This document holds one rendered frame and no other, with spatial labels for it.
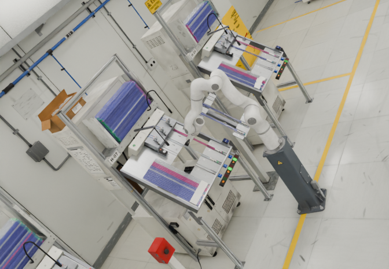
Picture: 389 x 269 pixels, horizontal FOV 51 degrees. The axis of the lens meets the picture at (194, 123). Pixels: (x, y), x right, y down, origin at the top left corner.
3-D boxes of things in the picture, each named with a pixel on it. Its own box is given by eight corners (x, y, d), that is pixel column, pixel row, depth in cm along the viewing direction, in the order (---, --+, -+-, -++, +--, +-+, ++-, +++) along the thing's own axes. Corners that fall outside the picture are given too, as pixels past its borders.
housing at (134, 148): (164, 121, 378) (165, 111, 367) (136, 160, 349) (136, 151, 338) (156, 117, 379) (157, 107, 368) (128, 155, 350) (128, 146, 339)
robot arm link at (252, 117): (270, 121, 324) (255, 99, 314) (270, 135, 309) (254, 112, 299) (256, 128, 329) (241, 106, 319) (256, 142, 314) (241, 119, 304)
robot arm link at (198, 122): (193, 136, 328) (202, 131, 333) (197, 127, 318) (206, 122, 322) (187, 128, 331) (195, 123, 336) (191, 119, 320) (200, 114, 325)
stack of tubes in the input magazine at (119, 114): (151, 102, 362) (133, 78, 351) (120, 142, 332) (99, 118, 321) (143, 104, 371) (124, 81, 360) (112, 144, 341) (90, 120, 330)
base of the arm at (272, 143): (286, 135, 330) (276, 118, 323) (283, 151, 317) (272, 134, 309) (265, 140, 341) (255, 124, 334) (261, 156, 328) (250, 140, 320)
